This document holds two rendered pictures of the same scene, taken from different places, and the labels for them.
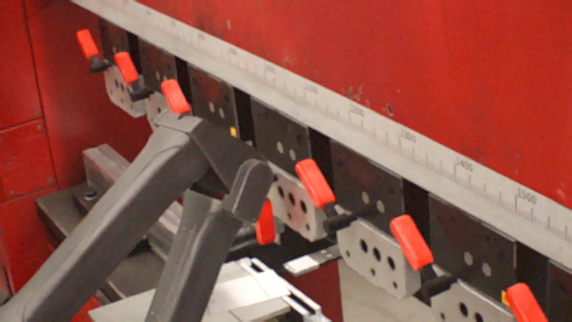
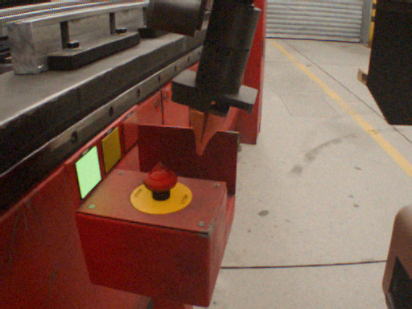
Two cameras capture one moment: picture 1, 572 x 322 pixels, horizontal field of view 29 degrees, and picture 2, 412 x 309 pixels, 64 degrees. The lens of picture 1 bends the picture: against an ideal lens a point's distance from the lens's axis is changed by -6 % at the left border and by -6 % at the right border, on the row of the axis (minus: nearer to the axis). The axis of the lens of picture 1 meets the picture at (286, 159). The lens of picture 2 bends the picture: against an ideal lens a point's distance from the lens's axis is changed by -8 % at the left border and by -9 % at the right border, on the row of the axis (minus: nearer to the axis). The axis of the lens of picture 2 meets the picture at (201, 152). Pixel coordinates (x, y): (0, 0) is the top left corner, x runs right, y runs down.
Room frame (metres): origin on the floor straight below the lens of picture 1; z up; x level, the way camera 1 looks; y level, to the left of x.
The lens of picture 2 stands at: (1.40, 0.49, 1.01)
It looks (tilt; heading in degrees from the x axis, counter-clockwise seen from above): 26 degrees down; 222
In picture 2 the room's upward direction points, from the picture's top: straight up
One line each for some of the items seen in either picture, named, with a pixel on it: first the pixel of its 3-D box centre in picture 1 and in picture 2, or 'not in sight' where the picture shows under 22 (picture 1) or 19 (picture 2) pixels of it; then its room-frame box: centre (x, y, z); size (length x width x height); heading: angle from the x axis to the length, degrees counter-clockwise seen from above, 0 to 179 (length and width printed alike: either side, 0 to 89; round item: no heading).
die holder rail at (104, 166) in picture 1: (140, 205); not in sight; (2.03, 0.30, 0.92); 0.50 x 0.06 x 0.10; 27
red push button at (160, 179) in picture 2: not in sight; (160, 187); (1.17, 0.22, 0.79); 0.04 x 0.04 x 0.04
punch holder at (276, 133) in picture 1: (310, 161); not in sight; (1.38, -0.03, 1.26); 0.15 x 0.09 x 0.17; 27
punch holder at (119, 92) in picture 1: (137, 60); not in sight; (1.92, 0.24, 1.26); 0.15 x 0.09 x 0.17; 27
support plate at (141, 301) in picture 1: (185, 312); not in sight; (1.47, 0.18, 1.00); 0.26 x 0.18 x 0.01; 117
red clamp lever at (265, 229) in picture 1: (266, 209); not in sight; (1.37, 0.03, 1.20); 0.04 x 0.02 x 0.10; 117
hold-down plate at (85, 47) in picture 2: not in sight; (100, 47); (0.98, -0.18, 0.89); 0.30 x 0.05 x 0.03; 27
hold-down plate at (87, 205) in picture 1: (108, 220); not in sight; (2.05, 0.37, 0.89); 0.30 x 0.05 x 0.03; 27
